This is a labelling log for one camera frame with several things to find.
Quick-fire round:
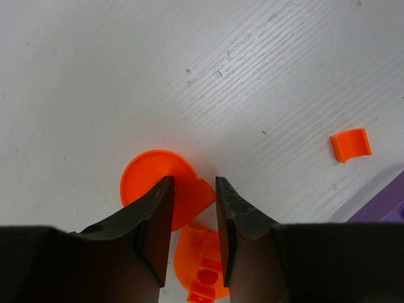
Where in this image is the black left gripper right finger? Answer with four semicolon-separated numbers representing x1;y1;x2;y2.
215;177;403;302

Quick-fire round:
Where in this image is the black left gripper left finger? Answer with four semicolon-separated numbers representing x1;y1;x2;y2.
1;176;175;302

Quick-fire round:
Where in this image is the orange figure-eight lego piece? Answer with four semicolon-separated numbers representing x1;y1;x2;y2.
120;150;229;302

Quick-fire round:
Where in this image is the small orange curved piece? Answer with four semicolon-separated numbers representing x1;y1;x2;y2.
330;128;372;163

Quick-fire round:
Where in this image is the light purple sloped brick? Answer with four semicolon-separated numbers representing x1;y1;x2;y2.
347;172;404;223

